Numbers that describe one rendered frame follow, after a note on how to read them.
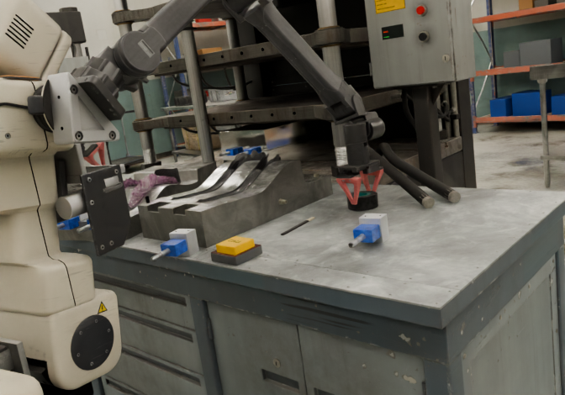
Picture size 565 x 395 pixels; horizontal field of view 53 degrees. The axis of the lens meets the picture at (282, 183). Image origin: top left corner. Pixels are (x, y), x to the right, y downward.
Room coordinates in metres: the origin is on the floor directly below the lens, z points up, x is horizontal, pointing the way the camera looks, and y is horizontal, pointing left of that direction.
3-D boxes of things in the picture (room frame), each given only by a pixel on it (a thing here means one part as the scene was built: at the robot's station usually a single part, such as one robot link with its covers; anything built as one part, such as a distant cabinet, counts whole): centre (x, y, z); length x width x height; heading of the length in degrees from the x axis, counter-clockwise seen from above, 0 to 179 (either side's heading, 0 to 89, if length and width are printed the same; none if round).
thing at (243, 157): (1.54, 0.14, 0.92); 0.35 x 0.16 x 0.09; 137
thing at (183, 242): (1.22, 0.27, 0.83); 0.13 x 0.05 x 0.05; 150
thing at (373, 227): (1.12, -0.15, 0.83); 0.13 x 0.05 x 0.05; 146
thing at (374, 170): (1.46, -0.22, 0.86); 0.07 x 0.07 x 0.09; 46
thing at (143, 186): (1.72, 0.44, 0.90); 0.26 x 0.18 x 0.08; 154
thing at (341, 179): (1.42, -0.19, 0.87); 0.07 x 0.07 x 0.09; 46
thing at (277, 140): (2.50, -0.03, 0.87); 0.50 x 0.27 x 0.17; 137
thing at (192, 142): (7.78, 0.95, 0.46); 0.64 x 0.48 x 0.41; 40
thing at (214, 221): (1.54, 0.12, 0.87); 0.50 x 0.26 x 0.14; 137
